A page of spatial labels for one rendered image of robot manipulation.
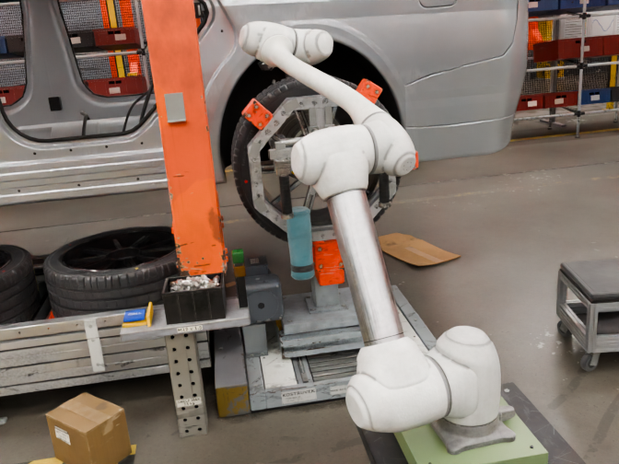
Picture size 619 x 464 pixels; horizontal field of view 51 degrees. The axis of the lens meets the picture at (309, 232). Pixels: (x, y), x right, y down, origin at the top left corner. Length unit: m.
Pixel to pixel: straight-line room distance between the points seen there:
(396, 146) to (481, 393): 0.64
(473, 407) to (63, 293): 1.71
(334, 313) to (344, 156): 1.21
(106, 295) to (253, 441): 0.80
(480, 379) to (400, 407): 0.22
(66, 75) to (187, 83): 2.41
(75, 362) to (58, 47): 2.46
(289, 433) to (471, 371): 0.96
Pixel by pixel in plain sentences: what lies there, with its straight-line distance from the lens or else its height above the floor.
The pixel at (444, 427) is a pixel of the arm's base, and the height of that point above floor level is 0.39.
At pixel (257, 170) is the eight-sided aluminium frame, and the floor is 0.87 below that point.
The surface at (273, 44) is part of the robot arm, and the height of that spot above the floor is 1.32.
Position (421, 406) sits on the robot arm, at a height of 0.52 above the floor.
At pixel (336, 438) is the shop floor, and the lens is 2.36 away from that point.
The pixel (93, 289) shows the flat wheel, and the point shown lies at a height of 0.46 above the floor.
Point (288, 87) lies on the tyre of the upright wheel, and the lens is 2.42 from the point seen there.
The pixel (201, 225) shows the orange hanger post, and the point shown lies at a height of 0.72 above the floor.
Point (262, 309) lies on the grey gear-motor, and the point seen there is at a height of 0.30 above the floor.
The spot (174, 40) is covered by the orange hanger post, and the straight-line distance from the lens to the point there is 2.22.
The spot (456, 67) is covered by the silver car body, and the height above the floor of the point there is 1.14.
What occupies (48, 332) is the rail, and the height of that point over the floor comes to 0.35.
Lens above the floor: 1.38
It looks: 18 degrees down
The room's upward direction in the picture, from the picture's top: 4 degrees counter-clockwise
